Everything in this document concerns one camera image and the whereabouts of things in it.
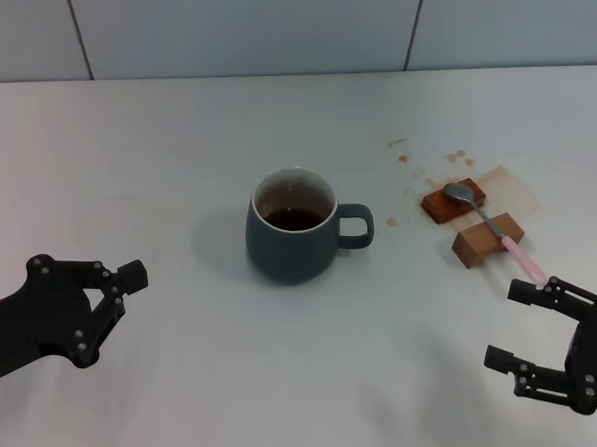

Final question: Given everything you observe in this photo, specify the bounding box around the brown liquid stain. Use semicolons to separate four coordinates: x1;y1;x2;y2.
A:
382;136;549;235

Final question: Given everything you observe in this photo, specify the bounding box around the dark reddish wooden block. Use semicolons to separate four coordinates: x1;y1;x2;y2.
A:
419;174;488;227

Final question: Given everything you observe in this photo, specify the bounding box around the pink handled metal spoon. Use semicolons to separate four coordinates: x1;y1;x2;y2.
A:
437;182;553;289

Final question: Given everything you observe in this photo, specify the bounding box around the light brown wooden block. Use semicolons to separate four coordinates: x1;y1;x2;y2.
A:
449;209;527;272

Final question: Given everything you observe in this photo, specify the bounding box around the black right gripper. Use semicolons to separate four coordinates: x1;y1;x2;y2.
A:
480;271;597;416

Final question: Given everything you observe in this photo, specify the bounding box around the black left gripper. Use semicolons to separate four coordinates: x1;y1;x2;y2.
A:
0;251;152;408

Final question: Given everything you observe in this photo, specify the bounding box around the dark brown coffee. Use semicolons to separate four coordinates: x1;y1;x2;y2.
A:
263;206;327;235

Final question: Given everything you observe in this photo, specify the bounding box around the grey ceramic mug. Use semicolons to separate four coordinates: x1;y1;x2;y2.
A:
242;164;379;290

